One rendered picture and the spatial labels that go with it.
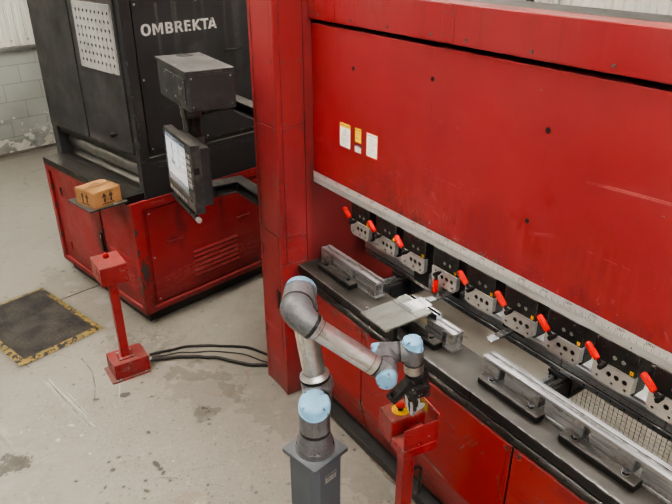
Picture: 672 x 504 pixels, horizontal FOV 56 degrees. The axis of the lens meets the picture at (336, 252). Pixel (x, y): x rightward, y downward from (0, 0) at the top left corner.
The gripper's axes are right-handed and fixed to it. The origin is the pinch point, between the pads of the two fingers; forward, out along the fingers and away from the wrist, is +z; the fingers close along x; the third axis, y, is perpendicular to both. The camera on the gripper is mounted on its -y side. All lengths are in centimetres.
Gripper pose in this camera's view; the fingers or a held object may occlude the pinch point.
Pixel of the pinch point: (410, 413)
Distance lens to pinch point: 258.0
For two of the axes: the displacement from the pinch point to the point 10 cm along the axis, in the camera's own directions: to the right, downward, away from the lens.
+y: 9.0, -2.7, 3.4
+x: -4.3, -4.0, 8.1
